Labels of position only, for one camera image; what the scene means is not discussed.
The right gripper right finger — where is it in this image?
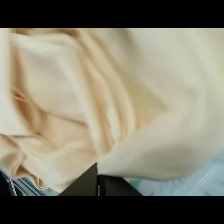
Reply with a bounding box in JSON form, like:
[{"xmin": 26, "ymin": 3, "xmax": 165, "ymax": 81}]
[{"xmin": 97, "ymin": 174, "xmax": 143, "ymax": 197}]

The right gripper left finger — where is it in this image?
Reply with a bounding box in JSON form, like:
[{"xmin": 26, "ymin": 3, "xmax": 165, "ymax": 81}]
[{"xmin": 59, "ymin": 162, "xmax": 99, "ymax": 197}]

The cream T-shirt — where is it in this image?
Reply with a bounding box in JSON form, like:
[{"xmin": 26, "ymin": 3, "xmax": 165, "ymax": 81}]
[{"xmin": 0, "ymin": 28, "xmax": 224, "ymax": 194}]

